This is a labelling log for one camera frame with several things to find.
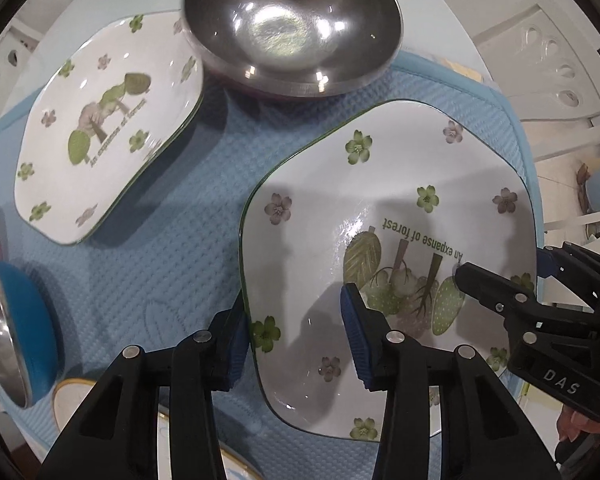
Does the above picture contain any light blue table mat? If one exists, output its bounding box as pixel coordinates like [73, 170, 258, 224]
[0, 52, 546, 480]

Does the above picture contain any white chair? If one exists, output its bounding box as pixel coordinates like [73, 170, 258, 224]
[472, 2, 600, 161]
[541, 207, 600, 261]
[0, 22, 33, 136]

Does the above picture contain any floral white plate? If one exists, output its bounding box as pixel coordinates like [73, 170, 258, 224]
[14, 10, 206, 247]
[239, 99, 538, 442]

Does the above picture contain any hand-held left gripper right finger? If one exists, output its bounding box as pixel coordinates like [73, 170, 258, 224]
[340, 282, 563, 480]

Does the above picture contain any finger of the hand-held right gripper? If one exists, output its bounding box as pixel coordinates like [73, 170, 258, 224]
[454, 261, 547, 335]
[539, 241, 600, 328]

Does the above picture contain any blue steel bowl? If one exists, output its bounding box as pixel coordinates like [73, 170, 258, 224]
[0, 258, 63, 408]

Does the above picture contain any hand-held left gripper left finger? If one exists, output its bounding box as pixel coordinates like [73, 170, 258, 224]
[40, 304, 252, 480]

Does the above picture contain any person's right hand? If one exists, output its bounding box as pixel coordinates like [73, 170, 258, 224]
[555, 402, 600, 446]

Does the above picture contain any red steel bowl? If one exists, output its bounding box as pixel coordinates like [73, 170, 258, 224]
[181, 0, 403, 97]

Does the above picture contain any gold-rimmed white plate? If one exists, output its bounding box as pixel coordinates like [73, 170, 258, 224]
[52, 379, 102, 432]
[155, 400, 268, 480]

